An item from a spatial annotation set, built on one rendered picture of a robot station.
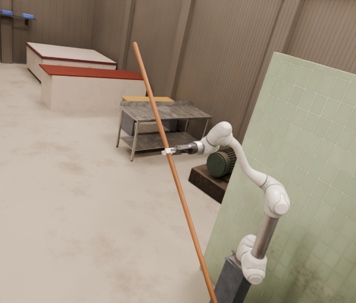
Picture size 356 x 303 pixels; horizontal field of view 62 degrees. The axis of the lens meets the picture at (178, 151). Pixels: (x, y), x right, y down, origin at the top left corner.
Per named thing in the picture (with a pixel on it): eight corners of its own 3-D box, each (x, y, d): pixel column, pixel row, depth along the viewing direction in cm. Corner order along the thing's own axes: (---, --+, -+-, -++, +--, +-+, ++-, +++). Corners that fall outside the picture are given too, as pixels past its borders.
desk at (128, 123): (177, 134, 744) (183, 106, 713) (130, 137, 661) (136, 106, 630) (162, 123, 789) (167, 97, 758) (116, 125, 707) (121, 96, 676)
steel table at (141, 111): (202, 152, 677) (213, 112, 636) (130, 162, 560) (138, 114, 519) (183, 139, 724) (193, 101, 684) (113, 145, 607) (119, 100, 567)
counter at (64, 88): (143, 110, 853) (148, 79, 816) (47, 112, 690) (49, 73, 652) (129, 100, 910) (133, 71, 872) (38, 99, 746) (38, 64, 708)
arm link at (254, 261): (258, 267, 232) (263, 291, 212) (237, 264, 232) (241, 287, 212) (288, 184, 200) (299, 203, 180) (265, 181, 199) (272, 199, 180)
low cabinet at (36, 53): (113, 89, 982) (117, 63, 946) (41, 86, 840) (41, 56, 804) (92, 73, 1105) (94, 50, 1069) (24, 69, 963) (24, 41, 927)
